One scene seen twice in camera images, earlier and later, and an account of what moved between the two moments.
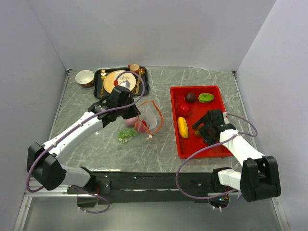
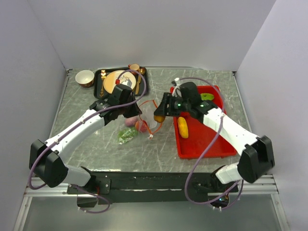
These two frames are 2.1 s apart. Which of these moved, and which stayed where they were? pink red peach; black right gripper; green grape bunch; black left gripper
Moved: black right gripper
Stayed: green grape bunch; black left gripper; pink red peach
